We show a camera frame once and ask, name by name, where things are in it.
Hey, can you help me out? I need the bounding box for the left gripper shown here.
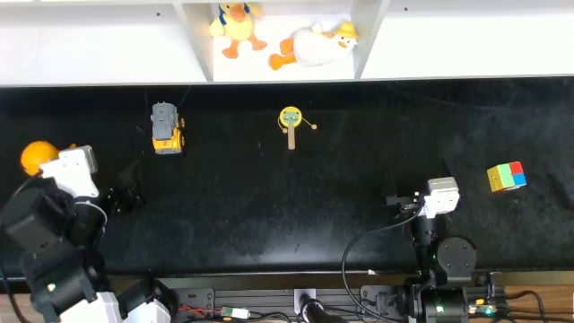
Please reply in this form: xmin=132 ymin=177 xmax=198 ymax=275
xmin=106 ymin=159 xmax=146 ymax=214

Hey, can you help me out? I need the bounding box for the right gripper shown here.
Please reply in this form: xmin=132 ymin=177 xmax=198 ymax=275
xmin=383 ymin=157 xmax=455 ymax=214

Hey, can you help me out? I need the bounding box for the grey and yellow toy truck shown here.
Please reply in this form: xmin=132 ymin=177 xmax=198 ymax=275
xmin=150 ymin=101 xmax=187 ymax=156

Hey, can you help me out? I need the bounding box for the many-coloured puzzle cube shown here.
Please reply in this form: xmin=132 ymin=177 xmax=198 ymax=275
xmin=486 ymin=161 xmax=528 ymax=194

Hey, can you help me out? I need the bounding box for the orange rubber duck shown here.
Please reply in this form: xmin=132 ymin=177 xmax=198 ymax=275
xmin=20 ymin=140 xmax=78 ymax=177

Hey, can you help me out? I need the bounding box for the yellow rattle drum toy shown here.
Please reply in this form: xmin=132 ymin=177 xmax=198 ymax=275
xmin=277 ymin=106 xmax=318 ymax=151

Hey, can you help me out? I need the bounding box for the white shelf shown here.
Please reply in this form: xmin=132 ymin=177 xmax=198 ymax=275
xmin=0 ymin=0 xmax=574 ymax=88

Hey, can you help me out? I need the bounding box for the white plush duck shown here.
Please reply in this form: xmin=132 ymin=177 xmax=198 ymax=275
xmin=268 ymin=20 xmax=360 ymax=72

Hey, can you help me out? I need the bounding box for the yellow plush duck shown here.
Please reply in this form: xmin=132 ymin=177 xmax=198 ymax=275
xmin=208 ymin=2 xmax=269 ymax=60

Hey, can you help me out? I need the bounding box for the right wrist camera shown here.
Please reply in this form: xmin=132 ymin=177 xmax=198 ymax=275
xmin=422 ymin=176 xmax=461 ymax=220

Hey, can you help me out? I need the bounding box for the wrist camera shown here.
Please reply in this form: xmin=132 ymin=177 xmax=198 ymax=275
xmin=39 ymin=144 xmax=100 ymax=199
xmin=422 ymin=176 xmax=461 ymax=220

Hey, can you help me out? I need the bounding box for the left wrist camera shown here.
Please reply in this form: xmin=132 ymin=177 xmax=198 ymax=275
xmin=39 ymin=144 xmax=100 ymax=199

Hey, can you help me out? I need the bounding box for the black cable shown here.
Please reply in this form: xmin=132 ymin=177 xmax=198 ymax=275
xmin=0 ymin=255 xmax=22 ymax=323
xmin=341 ymin=204 xmax=425 ymax=323

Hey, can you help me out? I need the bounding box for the mounting rail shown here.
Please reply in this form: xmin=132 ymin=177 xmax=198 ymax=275
xmin=172 ymin=286 xmax=546 ymax=323

